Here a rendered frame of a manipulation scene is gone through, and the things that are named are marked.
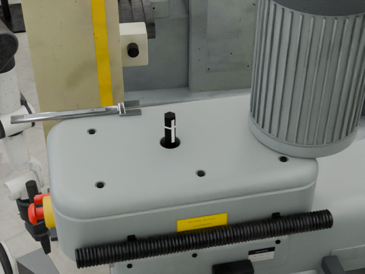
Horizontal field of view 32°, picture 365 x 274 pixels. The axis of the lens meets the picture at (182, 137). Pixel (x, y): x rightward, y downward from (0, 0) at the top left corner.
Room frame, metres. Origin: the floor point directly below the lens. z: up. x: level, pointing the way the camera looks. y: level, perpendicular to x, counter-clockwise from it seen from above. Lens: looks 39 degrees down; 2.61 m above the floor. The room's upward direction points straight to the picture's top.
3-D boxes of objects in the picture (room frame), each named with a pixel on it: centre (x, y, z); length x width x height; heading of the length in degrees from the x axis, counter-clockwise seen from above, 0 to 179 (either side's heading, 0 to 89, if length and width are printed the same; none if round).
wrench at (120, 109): (0.96, 0.20, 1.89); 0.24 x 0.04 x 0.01; 100
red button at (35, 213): (0.82, 0.27, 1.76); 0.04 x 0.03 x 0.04; 12
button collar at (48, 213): (0.83, 0.25, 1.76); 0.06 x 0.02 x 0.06; 12
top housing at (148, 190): (0.88, 0.01, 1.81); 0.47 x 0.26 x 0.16; 102
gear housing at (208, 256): (0.88, -0.02, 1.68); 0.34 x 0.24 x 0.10; 102
